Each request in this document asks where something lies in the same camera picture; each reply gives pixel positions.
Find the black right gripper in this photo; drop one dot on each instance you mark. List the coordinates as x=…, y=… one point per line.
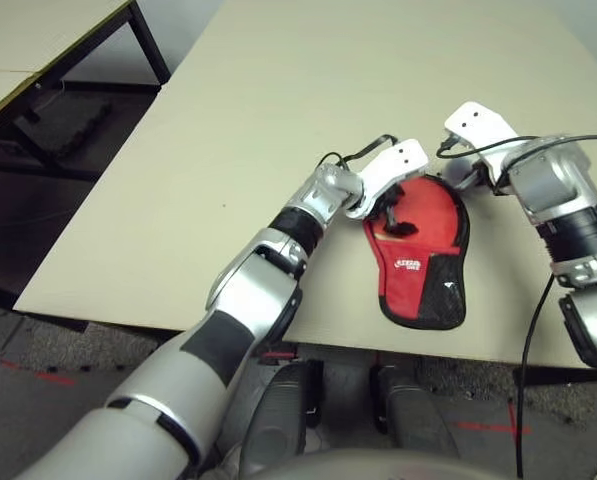
x=483, y=177

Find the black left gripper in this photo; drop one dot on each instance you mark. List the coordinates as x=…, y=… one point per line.
x=390, y=192

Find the red black paddle case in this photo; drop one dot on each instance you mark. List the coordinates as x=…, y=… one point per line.
x=403, y=285

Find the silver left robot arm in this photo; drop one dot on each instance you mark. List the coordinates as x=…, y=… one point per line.
x=243, y=300

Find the grey robot right foot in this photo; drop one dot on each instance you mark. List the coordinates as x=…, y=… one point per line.
x=413, y=415

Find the grey robot foot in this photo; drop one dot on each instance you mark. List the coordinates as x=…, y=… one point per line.
x=278, y=415
x=413, y=415

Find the grey robot left foot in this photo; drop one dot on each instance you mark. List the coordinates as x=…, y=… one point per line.
x=278, y=415

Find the grey robot torso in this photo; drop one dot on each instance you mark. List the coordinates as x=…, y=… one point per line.
x=378, y=467

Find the black foam mat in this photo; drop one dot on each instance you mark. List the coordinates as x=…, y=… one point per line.
x=73, y=127

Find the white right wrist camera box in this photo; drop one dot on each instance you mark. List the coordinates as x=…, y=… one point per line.
x=478, y=125

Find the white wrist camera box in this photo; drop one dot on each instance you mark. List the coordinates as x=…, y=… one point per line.
x=393, y=165
x=478, y=125

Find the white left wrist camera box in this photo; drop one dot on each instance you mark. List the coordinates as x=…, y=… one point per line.
x=393, y=165

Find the beige side table black frame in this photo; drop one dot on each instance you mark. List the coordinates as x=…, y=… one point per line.
x=28, y=40

